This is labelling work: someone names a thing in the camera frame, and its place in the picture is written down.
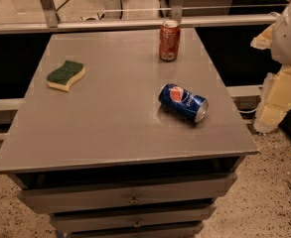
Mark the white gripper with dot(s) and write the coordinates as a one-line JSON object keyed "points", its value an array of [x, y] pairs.
{"points": [[290, 37]]}

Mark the blue pepsi can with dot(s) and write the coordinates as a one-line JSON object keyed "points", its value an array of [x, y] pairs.
{"points": [[183, 102]]}

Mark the red soda can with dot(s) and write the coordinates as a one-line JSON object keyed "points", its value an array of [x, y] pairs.
{"points": [[169, 40]]}

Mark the top grey drawer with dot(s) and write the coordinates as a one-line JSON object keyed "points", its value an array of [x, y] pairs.
{"points": [[138, 192]]}

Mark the grey drawer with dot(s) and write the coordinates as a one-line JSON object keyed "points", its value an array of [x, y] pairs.
{"points": [[133, 218], [174, 230], [138, 192]]}

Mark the grey drawer cabinet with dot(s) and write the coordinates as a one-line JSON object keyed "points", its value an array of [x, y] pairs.
{"points": [[111, 127]]}

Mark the bottom grey drawer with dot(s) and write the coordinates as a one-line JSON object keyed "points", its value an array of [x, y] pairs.
{"points": [[174, 230]]}

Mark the green yellow sponge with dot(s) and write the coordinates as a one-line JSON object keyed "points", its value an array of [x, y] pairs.
{"points": [[64, 77]]}

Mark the grey metal railing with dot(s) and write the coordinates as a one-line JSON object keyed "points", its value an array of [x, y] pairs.
{"points": [[58, 16]]}

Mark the middle grey drawer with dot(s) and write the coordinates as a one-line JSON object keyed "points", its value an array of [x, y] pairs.
{"points": [[133, 218]]}

